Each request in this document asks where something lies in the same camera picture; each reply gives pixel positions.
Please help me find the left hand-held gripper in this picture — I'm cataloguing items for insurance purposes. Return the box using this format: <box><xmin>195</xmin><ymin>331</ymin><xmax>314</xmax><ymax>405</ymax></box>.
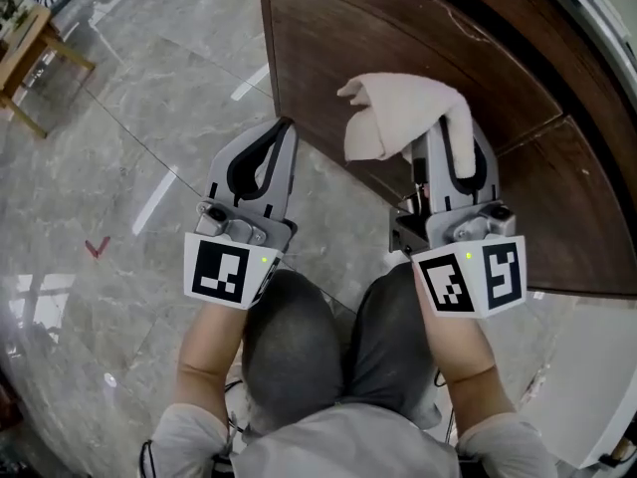
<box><xmin>182</xmin><ymin>116</ymin><xmax>301</xmax><ymax>312</ymax></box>

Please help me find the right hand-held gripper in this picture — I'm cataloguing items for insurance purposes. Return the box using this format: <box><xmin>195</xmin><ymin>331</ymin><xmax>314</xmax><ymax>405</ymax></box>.
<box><xmin>389</xmin><ymin>119</ymin><xmax>529</xmax><ymax>320</ymax></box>

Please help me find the white terry cloth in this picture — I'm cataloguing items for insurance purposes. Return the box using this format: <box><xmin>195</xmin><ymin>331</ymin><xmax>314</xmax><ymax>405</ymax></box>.
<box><xmin>336</xmin><ymin>71</ymin><xmax>477</xmax><ymax>179</ymax></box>

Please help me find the person's right forearm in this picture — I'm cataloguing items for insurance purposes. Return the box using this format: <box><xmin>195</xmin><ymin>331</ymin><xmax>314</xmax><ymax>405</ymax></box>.
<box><xmin>411</xmin><ymin>265</ymin><xmax>518</xmax><ymax>440</ymax></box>

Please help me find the person's left forearm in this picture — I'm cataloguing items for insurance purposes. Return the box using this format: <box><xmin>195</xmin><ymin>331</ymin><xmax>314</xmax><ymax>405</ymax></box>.
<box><xmin>172</xmin><ymin>294</ymin><xmax>250</xmax><ymax>417</ymax></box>

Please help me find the white floor tape strip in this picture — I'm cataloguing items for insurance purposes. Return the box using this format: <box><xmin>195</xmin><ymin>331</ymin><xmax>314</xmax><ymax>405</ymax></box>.
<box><xmin>230</xmin><ymin>62</ymin><xmax>271</xmax><ymax>103</ymax></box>
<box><xmin>130</xmin><ymin>164</ymin><xmax>179</xmax><ymax>237</ymax></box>

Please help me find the person's left leg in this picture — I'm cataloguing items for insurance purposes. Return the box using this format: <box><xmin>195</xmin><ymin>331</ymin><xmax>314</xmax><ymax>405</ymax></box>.
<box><xmin>241</xmin><ymin>268</ymin><xmax>349</xmax><ymax>430</ymax></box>

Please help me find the person's leg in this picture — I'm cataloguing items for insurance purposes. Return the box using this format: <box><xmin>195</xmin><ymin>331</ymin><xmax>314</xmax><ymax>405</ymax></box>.
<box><xmin>342</xmin><ymin>261</ymin><xmax>444</xmax><ymax>430</ymax></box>
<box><xmin>241</xmin><ymin>268</ymin><xmax>349</xmax><ymax>430</ymax></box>

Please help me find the person's right leg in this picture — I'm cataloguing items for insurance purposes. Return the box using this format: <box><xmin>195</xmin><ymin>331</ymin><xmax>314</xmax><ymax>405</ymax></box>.
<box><xmin>342</xmin><ymin>261</ymin><xmax>444</xmax><ymax>430</ymax></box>

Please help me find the white rectangular ceramic basin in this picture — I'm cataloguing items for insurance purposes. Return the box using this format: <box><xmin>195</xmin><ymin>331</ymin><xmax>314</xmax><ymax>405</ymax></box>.
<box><xmin>520</xmin><ymin>294</ymin><xmax>637</xmax><ymax>471</ymax></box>

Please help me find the light wooden coffee table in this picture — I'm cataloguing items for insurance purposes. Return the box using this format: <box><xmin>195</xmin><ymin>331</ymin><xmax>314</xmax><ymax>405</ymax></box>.
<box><xmin>0</xmin><ymin>3</ymin><xmax>97</xmax><ymax>139</ymax></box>

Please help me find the person's white shirt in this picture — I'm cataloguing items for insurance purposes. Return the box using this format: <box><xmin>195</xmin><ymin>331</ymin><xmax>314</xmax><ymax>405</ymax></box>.
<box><xmin>142</xmin><ymin>399</ymin><xmax>559</xmax><ymax>478</ymax></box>

